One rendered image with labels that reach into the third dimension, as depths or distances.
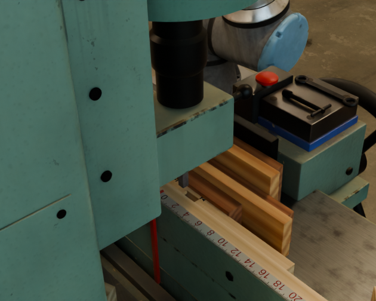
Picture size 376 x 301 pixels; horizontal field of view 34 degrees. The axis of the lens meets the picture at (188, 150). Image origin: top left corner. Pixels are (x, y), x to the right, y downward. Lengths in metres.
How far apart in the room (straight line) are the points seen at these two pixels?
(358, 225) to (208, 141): 0.22
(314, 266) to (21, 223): 0.37
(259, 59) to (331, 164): 0.55
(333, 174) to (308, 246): 0.14
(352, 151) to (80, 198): 0.46
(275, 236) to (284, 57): 0.71
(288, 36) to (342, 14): 2.28
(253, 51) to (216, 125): 0.68
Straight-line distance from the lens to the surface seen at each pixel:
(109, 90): 0.50
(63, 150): 0.45
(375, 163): 2.41
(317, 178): 0.80
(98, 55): 0.48
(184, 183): 0.72
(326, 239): 0.75
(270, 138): 0.74
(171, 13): 0.52
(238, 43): 1.35
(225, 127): 0.68
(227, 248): 0.65
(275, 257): 0.66
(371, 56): 3.17
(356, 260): 0.73
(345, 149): 0.83
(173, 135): 0.63
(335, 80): 0.96
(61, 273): 0.51
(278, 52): 1.32
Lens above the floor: 1.41
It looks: 36 degrees down
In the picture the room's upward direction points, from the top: 2 degrees counter-clockwise
